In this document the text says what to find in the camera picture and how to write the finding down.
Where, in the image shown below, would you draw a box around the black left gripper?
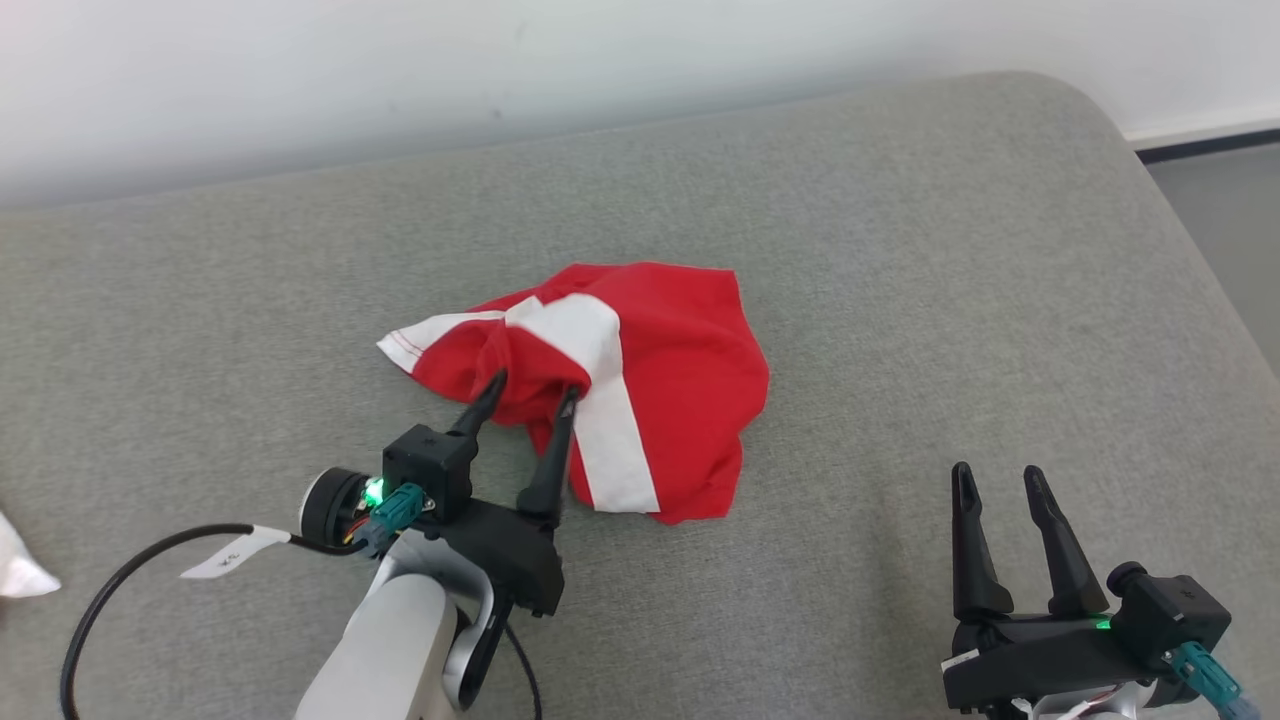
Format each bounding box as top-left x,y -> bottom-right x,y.
418,368 -> 581,617

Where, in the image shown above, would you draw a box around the red jersey with white sleeves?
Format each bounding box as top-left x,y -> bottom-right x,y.
0,510 -> 61,599

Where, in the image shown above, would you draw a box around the black wall baseboard strip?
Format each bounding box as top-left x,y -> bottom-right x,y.
1135,128 -> 1280,166

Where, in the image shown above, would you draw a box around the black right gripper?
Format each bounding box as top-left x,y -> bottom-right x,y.
942,462 -> 1181,715

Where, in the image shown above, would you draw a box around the red shorts with white stripes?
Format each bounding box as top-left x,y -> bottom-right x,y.
376,262 -> 771,526

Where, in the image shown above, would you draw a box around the white cable label tag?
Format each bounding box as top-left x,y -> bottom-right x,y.
180,526 -> 291,579

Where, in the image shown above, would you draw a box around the black right cable teal connector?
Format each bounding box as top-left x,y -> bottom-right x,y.
1168,642 -> 1263,720

